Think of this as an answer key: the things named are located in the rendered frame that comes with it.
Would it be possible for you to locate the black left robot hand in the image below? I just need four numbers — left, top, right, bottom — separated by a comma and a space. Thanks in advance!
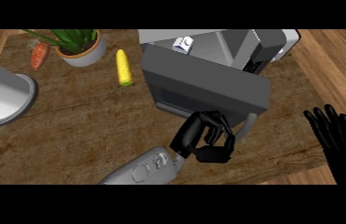
169, 111, 237, 165

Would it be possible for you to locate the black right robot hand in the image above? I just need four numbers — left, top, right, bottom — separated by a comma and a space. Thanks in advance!
304, 103, 346, 186

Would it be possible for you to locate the dark grey microwave door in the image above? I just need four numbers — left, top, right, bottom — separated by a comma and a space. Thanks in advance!
140, 43, 273, 143

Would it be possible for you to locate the white blue milk carton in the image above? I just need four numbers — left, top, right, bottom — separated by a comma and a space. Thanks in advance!
172, 36, 197, 55

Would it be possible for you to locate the grey microwave body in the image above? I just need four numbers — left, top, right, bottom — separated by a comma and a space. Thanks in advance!
137, 28, 302, 75

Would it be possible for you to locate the yellow corn cob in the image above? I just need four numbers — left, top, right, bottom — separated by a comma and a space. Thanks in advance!
116, 48, 134, 87

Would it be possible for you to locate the potted green plant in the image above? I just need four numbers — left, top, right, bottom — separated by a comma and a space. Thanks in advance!
24, 28, 108, 68

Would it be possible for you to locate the grey round pot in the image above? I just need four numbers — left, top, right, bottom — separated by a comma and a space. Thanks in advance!
0, 66, 40, 127

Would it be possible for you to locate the orange carrot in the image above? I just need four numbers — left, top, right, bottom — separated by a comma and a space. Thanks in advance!
30, 41, 52, 71

